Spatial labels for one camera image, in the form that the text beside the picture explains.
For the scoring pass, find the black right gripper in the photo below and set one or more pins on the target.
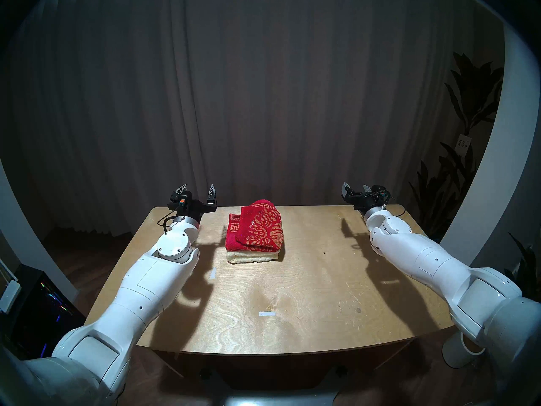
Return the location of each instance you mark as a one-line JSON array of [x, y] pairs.
[[365, 202]]

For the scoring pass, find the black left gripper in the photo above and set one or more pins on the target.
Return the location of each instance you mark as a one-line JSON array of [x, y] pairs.
[[193, 209]]

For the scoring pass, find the red towel with gold border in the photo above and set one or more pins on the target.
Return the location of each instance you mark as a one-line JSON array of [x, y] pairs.
[[255, 227]]

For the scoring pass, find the cream dotted towel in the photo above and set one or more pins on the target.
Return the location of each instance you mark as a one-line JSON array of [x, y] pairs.
[[253, 257]]

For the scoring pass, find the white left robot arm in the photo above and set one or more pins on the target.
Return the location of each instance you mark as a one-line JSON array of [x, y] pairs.
[[135, 291]]

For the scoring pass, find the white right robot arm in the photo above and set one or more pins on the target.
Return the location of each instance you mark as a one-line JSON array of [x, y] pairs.
[[435, 261]]

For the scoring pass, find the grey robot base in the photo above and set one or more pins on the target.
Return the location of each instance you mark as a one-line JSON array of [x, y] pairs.
[[270, 399]]

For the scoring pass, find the grey-brown pleated curtain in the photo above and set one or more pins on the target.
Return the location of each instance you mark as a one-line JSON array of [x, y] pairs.
[[253, 92]]

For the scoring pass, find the white plant label tag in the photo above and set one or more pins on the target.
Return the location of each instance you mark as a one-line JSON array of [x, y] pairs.
[[463, 144]]

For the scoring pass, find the white curved arch pillar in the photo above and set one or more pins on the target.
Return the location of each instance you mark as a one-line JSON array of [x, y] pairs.
[[21, 240], [507, 155]]

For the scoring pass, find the tall dark leafy plant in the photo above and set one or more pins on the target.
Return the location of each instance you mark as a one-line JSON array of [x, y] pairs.
[[473, 88]]

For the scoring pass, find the small dark potted plant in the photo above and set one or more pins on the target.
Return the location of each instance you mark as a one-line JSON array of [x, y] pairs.
[[528, 270]]

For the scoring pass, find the black computer with RGB lights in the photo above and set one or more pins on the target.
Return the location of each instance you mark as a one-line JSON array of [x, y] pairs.
[[38, 312]]

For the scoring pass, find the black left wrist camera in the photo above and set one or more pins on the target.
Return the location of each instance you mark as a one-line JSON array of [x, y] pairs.
[[179, 198]]

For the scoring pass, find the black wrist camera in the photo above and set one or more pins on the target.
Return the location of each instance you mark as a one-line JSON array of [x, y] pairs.
[[179, 198], [380, 191]]

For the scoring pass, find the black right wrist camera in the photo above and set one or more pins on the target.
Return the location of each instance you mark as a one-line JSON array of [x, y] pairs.
[[380, 191]]

